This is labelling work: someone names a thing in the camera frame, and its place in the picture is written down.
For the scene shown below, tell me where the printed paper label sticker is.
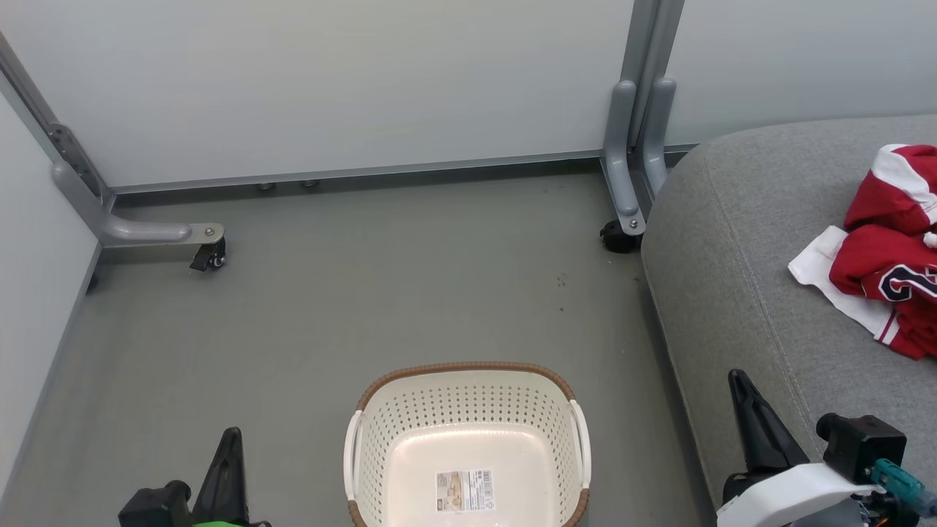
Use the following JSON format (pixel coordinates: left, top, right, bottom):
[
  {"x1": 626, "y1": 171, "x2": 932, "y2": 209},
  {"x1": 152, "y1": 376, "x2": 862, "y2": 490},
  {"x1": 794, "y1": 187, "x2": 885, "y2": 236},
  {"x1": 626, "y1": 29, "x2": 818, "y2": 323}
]
[{"x1": 436, "y1": 469, "x2": 497, "y2": 513}]

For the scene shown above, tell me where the teal cable connector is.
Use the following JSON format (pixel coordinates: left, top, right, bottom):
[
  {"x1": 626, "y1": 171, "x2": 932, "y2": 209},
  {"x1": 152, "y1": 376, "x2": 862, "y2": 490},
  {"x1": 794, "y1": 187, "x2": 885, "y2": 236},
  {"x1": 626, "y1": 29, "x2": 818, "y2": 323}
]
[{"x1": 870, "y1": 458, "x2": 937, "y2": 518}]

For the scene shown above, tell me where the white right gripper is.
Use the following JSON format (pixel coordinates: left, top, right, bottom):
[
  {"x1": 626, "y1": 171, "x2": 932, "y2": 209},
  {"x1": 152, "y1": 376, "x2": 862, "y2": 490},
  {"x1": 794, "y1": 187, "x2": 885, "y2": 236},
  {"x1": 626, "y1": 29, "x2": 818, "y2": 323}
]
[{"x1": 717, "y1": 369, "x2": 887, "y2": 527}]

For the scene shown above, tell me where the grey metal partition base rail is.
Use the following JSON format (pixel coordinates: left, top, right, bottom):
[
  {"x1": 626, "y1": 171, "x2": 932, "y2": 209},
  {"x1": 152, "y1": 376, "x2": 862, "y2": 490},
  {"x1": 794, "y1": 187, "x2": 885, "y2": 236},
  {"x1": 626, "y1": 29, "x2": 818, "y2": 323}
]
[{"x1": 110, "y1": 150, "x2": 608, "y2": 195}]

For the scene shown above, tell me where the red jersey with black lettering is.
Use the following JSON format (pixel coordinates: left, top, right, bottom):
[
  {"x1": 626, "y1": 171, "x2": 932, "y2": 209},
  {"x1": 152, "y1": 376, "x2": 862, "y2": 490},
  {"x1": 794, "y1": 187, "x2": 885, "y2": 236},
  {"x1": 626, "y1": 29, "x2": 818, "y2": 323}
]
[{"x1": 788, "y1": 223, "x2": 937, "y2": 361}]

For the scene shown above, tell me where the grey metal corner partition post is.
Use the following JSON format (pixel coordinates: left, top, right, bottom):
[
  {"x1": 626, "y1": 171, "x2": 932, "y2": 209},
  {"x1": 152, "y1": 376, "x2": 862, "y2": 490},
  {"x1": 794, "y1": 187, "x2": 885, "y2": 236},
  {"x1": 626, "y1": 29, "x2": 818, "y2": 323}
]
[{"x1": 0, "y1": 33, "x2": 116, "y2": 213}]

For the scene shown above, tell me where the red garment with white stripe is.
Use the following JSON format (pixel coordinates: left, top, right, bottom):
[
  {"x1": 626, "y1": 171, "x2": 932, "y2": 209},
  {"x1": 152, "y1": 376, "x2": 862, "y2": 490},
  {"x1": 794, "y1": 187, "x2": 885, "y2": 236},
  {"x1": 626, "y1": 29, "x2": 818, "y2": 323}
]
[{"x1": 844, "y1": 143, "x2": 937, "y2": 242}]

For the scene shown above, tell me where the grey metal partition foot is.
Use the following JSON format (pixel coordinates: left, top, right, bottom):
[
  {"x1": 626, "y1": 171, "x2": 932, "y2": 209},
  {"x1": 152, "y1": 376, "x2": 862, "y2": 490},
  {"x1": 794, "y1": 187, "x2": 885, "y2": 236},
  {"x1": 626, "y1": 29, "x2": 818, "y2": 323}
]
[
  {"x1": 601, "y1": 79, "x2": 648, "y2": 237},
  {"x1": 639, "y1": 77, "x2": 679, "y2": 197},
  {"x1": 51, "y1": 161, "x2": 226, "y2": 250}
]

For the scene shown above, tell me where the grey double metal partition post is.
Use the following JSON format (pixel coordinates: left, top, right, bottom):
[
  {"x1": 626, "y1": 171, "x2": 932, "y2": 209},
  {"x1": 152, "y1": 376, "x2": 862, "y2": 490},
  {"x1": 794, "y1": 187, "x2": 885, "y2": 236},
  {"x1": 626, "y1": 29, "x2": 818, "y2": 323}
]
[{"x1": 619, "y1": 0, "x2": 687, "y2": 147}]

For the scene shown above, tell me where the cream perforated plastic laundry basket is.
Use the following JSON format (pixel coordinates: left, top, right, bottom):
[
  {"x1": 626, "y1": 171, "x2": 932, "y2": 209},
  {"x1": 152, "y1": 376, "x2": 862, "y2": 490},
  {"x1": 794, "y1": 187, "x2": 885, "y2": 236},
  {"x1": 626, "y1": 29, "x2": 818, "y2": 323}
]
[{"x1": 343, "y1": 361, "x2": 592, "y2": 527}]

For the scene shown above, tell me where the black caster wheel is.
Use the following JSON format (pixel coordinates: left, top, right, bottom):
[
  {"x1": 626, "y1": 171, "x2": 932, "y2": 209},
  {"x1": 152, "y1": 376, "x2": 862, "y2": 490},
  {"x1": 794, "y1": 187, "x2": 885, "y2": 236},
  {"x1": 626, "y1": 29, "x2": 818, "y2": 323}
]
[
  {"x1": 599, "y1": 220, "x2": 644, "y2": 255},
  {"x1": 189, "y1": 238, "x2": 228, "y2": 273}
]

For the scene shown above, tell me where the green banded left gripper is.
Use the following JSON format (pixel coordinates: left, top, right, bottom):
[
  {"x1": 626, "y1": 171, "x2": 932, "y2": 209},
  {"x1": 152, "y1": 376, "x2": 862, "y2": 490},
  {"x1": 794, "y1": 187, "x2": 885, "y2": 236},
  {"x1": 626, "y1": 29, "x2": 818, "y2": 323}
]
[{"x1": 191, "y1": 427, "x2": 272, "y2": 527}]

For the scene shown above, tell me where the grey fabric sofa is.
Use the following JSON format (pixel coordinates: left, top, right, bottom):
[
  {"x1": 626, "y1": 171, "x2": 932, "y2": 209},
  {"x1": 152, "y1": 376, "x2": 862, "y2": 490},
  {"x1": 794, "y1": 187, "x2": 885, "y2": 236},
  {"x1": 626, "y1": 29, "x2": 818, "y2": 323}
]
[{"x1": 641, "y1": 113, "x2": 937, "y2": 527}]

